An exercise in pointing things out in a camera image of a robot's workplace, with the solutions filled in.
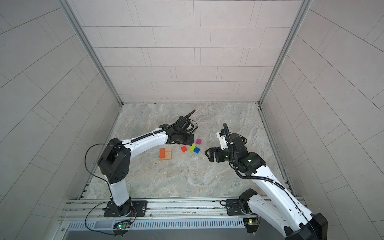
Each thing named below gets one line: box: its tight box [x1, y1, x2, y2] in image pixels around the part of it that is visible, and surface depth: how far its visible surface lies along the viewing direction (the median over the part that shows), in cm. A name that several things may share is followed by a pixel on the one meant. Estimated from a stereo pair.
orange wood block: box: [159, 148, 166, 159], surface depth 90 cm
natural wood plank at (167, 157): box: [158, 155, 172, 161], surface depth 90 cm
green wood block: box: [189, 143, 197, 153], surface depth 93 cm
